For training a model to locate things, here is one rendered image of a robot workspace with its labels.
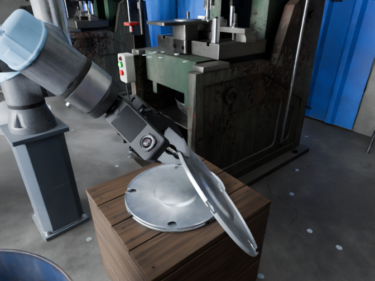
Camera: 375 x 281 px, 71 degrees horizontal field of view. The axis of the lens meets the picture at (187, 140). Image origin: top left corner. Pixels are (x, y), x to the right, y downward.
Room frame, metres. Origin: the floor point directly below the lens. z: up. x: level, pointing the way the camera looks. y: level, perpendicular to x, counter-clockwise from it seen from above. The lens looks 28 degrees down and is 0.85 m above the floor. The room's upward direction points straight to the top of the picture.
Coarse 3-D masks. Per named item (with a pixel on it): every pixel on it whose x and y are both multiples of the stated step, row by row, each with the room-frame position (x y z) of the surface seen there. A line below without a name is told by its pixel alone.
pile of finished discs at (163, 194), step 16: (144, 176) 0.69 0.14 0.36; (160, 176) 0.69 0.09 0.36; (176, 176) 0.69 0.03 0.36; (128, 192) 0.61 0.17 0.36; (144, 192) 0.61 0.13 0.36; (160, 192) 0.60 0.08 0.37; (176, 192) 0.60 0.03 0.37; (192, 192) 0.60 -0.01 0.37; (128, 208) 0.54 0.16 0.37; (144, 208) 0.54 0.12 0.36; (160, 208) 0.54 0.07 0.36; (176, 208) 0.54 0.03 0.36; (192, 208) 0.54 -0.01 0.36; (208, 208) 0.54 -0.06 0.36; (144, 224) 0.49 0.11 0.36; (160, 224) 0.49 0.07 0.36; (176, 224) 0.49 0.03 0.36; (192, 224) 0.49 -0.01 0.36
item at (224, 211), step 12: (180, 156) 0.44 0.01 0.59; (192, 156) 0.57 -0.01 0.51; (192, 168) 0.46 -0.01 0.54; (204, 168) 0.59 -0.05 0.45; (192, 180) 0.38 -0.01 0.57; (204, 180) 0.46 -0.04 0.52; (216, 180) 0.60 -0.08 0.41; (204, 192) 0.40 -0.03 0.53; (216, 192) 0.46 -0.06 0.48; (216, 204) 0.41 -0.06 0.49; (228, 204) 0.48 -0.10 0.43; (216, 216) 0.34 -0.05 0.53; (228, 216) 0.41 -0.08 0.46; (240, 216) 0.52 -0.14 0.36; (228, 228) 0.33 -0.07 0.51; (240, 228) 0.43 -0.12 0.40; (240, 240) 0.36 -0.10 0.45; (252, 240) 0.44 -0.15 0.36; (252, 252) 0.37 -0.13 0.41
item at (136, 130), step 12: (120, 108) 0.40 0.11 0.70; (132, 108) 0.39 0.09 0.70; (108, 120) 0.39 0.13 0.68; (120, 120) 0.39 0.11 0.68; (132, 120) 0.38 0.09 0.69; (144, 120) 0.37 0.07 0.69; (120, 132) 0.37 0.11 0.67; (132, 132) 0.37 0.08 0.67; (144, 132) 0.36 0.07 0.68; (156, 132) 0.36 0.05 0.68; (132, 144) 0.35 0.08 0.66; (144, 144) 0.34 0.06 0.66; (156, 144) 0.34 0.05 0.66; (168, 144) 0.36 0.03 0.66; (144, 156) 0.34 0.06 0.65; (156, 156) 0.34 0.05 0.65
